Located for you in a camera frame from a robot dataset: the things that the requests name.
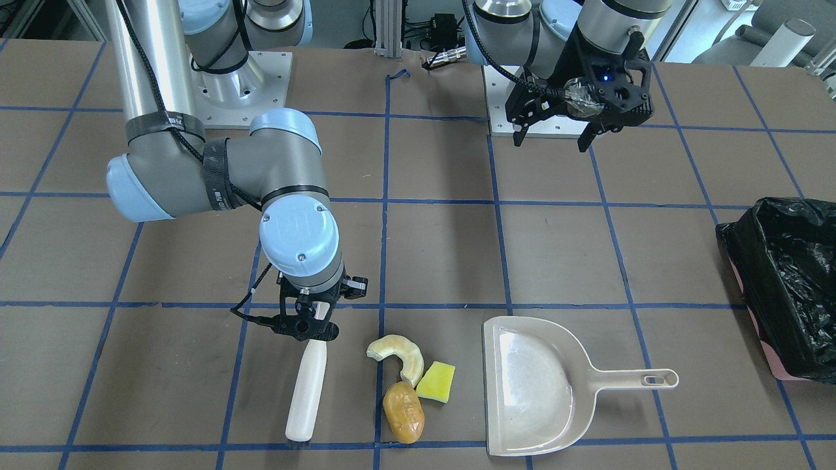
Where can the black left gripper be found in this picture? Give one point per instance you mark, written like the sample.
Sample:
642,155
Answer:
560,74

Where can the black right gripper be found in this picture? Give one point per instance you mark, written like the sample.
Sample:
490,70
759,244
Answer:
356,286

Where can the beige plastic dustpan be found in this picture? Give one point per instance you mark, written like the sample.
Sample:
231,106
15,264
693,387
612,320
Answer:
541,387

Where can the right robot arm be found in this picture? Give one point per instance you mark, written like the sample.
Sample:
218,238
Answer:
203,136

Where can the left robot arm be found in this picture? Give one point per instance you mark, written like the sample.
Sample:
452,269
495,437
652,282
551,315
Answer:
513,37

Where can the bin with black bag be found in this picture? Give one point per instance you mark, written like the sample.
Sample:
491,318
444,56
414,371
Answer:
782,254

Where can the curved pale bread piece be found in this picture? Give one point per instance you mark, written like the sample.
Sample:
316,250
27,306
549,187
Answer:
412,361

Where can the brown potato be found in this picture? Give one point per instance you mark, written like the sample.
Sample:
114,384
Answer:
404,413

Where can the yellow sponge piece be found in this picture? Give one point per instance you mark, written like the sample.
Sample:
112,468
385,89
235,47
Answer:
437,382

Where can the aluminium frame post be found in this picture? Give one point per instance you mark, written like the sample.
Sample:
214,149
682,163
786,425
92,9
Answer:
388,28

